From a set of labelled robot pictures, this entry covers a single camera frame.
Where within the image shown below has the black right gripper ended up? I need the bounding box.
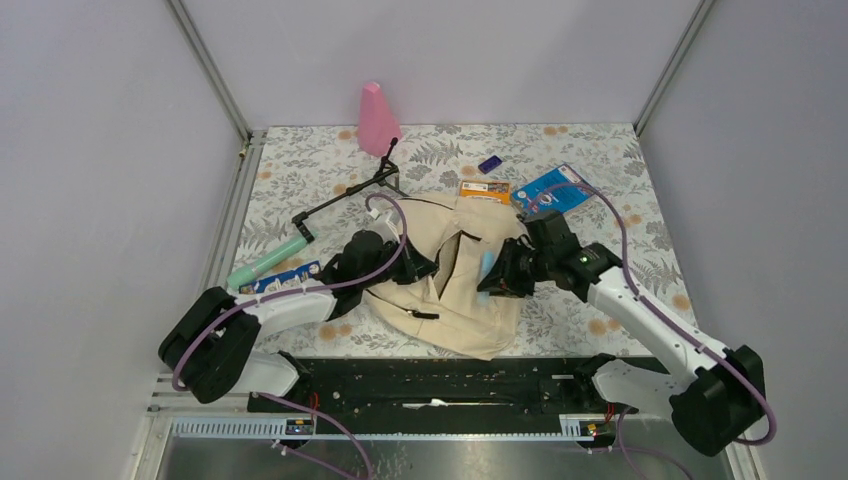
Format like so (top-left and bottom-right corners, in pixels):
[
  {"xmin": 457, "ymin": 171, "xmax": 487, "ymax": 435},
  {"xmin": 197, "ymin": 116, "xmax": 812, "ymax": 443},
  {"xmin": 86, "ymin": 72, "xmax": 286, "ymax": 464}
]
[{"xmin": 477, "ymin": 237, "xmax": 554, "ymax": 299}]

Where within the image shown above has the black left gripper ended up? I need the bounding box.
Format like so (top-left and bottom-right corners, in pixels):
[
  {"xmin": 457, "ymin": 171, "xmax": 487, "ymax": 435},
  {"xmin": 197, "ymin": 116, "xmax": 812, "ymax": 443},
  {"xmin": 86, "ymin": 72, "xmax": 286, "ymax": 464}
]
[{"xmin": 360, "ymin": 234, "xmax": 439, "ymax": 290}]

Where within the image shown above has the beige canvas backpack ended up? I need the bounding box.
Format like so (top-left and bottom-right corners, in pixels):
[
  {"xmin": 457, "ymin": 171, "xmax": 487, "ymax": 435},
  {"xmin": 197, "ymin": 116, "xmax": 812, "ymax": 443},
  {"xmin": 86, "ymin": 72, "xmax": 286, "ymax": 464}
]
[{"xmin": 364, "ymin": 193, "xmax": 524, "ymax": 360}]

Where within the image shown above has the clear pen pack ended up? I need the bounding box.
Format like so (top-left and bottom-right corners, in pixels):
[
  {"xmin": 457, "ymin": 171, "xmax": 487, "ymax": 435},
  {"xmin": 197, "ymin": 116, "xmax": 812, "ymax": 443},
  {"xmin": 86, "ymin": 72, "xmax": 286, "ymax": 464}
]
[{"xmin": 477, "ymin": 251, "xmax": 496, "ymax": 306}]

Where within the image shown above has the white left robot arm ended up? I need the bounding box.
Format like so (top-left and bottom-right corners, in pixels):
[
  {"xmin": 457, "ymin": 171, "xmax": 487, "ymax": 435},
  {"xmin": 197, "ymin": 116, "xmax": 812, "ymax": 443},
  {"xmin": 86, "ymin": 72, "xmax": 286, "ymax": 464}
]
[{"xmin": 158, "ymin": 201, "xmax": 438, "ymax": 411}]

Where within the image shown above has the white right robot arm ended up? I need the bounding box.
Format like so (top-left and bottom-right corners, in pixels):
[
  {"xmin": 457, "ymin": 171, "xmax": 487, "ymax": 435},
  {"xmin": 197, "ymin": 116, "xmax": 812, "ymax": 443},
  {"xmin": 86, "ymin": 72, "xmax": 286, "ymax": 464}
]
[{"xmin": 477, "ymin": 206, "xmax": 778, "ymax": 456}]

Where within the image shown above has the blue booklet right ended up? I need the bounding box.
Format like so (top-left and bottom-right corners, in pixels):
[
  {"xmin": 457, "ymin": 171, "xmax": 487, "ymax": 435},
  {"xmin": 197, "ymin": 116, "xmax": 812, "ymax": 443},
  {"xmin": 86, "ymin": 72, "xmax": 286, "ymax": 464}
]
[{"xmin": 509, "ymin": 163, "xmax": 593, "ymax": 214}]

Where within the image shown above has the orange booklet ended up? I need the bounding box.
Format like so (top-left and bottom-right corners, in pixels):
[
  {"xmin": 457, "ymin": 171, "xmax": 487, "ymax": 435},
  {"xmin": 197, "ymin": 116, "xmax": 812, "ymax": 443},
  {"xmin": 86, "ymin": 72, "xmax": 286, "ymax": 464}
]
[{"xmin": 459, "ymin": 180, "xmax": 511, "ymax": 205}]

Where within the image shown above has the black compass tool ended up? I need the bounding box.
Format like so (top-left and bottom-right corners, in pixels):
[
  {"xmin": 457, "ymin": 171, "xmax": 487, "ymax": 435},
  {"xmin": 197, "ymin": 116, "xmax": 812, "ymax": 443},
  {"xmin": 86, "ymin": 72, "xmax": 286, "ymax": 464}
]
[{"xmin": 291, "ymin": 137, "xmax": 407, "ymax": 244}]

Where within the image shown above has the blue picture book left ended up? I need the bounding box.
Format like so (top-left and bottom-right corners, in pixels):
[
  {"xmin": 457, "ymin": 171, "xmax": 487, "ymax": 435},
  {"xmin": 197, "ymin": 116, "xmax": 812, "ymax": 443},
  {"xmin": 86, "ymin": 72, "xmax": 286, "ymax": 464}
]
[{"xmin": 238, "ymin": 261, "xmax": 321, "ymax": 295}]

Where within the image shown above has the small purple box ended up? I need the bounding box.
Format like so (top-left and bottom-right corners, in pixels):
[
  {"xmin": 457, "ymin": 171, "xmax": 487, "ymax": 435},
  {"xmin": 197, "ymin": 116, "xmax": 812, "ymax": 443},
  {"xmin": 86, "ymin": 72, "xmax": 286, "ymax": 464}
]
[{"xmin": 478, "ymin": 155, "xmax": 503, "ymax": 174}]

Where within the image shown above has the pink cone-shaped object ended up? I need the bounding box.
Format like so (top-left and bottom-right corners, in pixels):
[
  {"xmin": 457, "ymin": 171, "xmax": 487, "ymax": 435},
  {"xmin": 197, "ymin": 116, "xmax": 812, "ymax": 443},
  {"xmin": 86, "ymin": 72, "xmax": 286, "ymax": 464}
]
[{"xmin": 358, "ymin": 82, "xmax": 402, "ymax": 157}]

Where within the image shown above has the green tube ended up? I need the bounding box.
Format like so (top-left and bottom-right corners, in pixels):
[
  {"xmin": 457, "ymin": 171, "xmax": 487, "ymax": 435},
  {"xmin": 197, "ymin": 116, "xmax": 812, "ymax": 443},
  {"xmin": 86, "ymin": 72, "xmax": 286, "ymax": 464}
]
[{"xmin": 226, "ymin": 236, "xmax": 308, "ymax": 290}]

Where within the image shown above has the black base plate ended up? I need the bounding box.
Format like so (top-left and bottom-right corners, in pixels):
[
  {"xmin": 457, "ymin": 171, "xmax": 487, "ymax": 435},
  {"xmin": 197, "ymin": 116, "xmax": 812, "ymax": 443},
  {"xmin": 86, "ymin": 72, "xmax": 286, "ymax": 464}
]
[{"xmin": 285, "ymin": 355, "xmax": 627, "ymax": 435}]

